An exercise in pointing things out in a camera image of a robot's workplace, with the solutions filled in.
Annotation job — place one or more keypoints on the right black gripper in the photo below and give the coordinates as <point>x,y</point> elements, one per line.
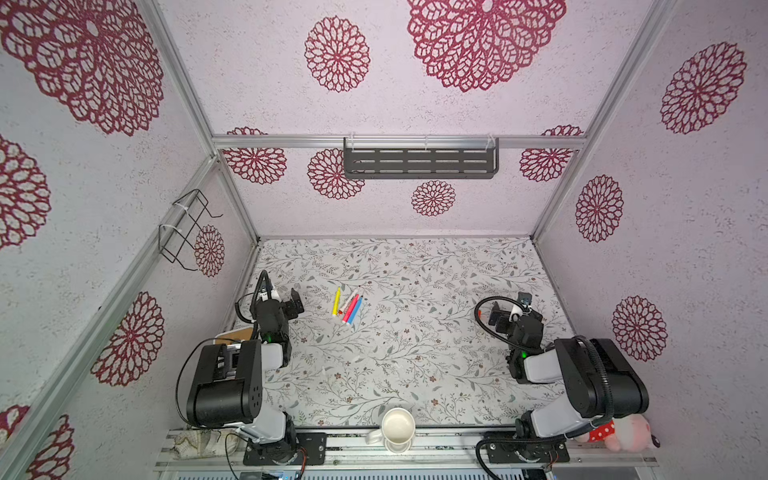
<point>525,324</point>

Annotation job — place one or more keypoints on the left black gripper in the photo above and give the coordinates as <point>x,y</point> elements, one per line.
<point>271,309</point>

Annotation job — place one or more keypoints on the yellow highlighter pen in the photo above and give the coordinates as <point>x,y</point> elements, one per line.
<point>336,303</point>

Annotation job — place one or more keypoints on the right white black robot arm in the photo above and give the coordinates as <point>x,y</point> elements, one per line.
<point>600,386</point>

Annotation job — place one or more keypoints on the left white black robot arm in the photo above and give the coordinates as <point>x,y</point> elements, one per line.
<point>227,386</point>

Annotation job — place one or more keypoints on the pink marker pen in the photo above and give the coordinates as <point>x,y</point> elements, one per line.
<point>350,307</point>

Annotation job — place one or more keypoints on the blue marker pen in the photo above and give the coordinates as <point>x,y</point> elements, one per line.
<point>354,309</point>

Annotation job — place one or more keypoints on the white ceramic mug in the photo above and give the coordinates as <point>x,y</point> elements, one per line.
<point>396,432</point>

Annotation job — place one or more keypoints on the crumpled patterned cloth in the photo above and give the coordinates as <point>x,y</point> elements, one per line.
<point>198,444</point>

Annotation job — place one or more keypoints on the pink plush toy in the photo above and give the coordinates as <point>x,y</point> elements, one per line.
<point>631,434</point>

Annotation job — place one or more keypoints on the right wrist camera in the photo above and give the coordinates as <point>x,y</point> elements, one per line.
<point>521,306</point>

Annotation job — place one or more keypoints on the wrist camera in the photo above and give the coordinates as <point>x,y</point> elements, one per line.
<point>271,294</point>
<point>521,306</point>

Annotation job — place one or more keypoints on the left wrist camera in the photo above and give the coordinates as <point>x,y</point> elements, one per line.
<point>271,294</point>

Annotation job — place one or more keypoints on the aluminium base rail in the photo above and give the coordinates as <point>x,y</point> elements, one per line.
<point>433,450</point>

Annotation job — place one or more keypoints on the black wire wall rack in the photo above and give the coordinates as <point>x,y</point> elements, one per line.
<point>192,241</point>

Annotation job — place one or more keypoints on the dark grey wall shelf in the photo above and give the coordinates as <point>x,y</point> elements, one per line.
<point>425,163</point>

